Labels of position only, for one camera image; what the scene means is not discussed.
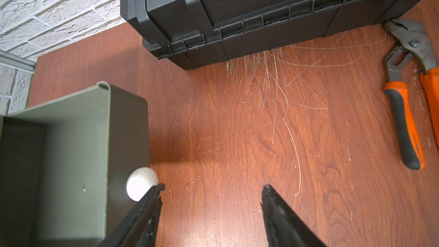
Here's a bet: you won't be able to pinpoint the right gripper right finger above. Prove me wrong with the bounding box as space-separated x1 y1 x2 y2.
261 184 325 247

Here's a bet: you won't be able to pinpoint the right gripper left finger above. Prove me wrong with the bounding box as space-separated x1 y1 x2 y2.
98 184 165 247

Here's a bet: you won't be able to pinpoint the white drawer knob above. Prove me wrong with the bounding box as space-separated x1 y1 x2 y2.
126 167 158 202

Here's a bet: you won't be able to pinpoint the three-drawer storage box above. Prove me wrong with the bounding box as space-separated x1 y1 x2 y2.
1 82 150 247

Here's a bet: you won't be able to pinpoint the black plastic toolbox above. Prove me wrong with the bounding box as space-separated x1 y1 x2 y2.
120 0 421 70

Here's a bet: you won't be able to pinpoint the orange handled pliers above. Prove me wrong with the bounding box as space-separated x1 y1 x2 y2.
382 18 439 171

